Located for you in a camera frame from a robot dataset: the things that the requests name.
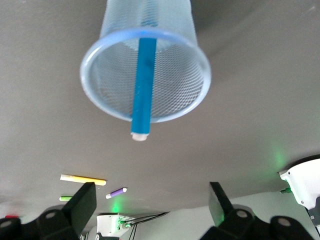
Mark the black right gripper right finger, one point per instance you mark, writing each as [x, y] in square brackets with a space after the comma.
[237, 225]

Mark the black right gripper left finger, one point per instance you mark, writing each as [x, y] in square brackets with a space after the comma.
[55, 222]

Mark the blue marker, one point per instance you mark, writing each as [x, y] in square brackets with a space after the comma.
[143, 95]

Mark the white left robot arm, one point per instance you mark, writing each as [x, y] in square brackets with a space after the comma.
[110, 225]

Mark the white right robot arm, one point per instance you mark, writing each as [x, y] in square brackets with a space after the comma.
[303, 182]

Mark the green marker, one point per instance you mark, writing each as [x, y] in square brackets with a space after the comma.
[65, 198]

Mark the yellow marker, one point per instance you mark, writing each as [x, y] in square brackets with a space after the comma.
[83, 179]

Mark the purple marker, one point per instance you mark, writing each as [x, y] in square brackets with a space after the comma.
[116, 193]

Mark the blue mesh cup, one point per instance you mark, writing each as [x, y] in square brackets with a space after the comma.
[175, 82]

